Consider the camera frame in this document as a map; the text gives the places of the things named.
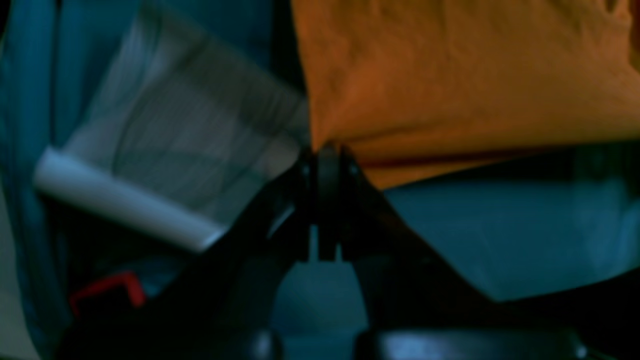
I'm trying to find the leaf pattern booklet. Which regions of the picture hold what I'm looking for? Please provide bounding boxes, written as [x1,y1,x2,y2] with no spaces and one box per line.
[33,1,309,253]

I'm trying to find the orange black clamp tool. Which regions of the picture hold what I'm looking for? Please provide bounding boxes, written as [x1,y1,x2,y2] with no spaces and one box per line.
[68,271,147,319]

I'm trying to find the orange t-shirt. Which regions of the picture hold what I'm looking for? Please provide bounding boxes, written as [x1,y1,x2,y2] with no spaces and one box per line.
[291,0,640,189]

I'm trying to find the blue-grey table cloth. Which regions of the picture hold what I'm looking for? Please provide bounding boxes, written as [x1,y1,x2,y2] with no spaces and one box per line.
[1,0,639,360]

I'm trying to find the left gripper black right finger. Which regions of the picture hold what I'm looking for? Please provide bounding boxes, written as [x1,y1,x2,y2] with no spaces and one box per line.
[327,148,639,360]

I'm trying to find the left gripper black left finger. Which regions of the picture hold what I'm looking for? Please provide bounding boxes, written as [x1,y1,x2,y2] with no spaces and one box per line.
[55,150,316,360]

